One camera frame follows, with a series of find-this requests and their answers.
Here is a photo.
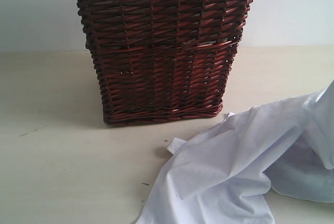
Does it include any white t-shirt red lettering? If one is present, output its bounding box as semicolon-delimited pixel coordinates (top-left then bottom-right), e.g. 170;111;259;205
137;86;333;223

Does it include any dark red wicker basket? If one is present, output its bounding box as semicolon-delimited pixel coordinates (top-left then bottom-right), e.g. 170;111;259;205
77;0;253;125

